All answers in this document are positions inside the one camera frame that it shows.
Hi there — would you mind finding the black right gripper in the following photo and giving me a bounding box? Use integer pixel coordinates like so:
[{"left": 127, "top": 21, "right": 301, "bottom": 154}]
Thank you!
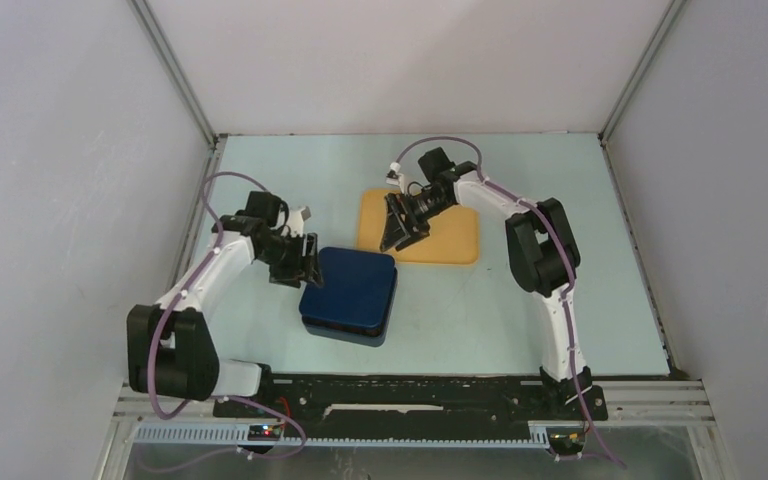
[{"left": 381, "top": 189, "right": 453, "bottom": 253}]

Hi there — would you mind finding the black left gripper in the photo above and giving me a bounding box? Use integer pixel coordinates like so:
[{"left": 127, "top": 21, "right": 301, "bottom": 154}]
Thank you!
[{"left": 257, "top": 231, "right": 323, "bottom": 289}]

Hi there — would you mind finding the dark blue box lid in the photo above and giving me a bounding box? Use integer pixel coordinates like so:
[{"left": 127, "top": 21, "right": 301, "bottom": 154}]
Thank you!
[{"left": 299, "top": 247, "right": 398, "bottom": 338}]

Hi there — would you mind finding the blue chocolate box with insert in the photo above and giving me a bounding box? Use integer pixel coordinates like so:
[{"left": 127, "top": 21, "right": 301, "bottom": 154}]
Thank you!
[{"left": 299, "top": 270, "right": 398, "bottom": 347}]

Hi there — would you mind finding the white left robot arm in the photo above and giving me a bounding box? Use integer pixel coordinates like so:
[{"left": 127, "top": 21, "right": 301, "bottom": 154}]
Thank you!
[{"left": 126, "top": 191, "right": 323, "bottom": 417}]

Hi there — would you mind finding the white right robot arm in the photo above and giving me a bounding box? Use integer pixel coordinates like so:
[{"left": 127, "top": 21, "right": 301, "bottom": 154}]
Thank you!
[{"left": 380, "top": 148, "right": 589, "bottom": 418}]

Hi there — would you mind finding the yellow plastic tray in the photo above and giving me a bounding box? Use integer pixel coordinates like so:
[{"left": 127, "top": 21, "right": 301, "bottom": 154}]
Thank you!
[{"left": 355, "top": 188, "right": 480, "bottom": 266}]

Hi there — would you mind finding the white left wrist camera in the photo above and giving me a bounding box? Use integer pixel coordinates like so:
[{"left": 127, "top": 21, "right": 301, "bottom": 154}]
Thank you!
[{"left": 285, "top": 206, "right": 311, "bottom": 237}]

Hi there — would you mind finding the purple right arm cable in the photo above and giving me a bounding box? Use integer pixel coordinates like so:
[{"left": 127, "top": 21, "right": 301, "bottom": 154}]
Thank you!
[{"left": 393, "top": 136, "right": 627, "bottom": 472}]

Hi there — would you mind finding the aluminium corner post left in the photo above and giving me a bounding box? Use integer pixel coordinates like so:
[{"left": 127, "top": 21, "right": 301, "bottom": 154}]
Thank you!
[{"left": 128, "top": 0, "right": 218, "bottom": 148}]

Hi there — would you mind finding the aluminium corner post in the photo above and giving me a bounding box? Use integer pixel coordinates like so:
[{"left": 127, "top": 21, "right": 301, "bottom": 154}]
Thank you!
[
  {"left": 599, "top": 0, "right": 689, "bottom": 146},
  {"left": 128, "top": 0, "right": 218, "bottom": 148}
]

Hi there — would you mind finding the aluminium corner post right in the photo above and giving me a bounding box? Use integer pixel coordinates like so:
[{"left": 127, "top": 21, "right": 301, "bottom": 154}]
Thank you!
[{"left": 599, "top": 0, "right": 689, "bottom": 146}]

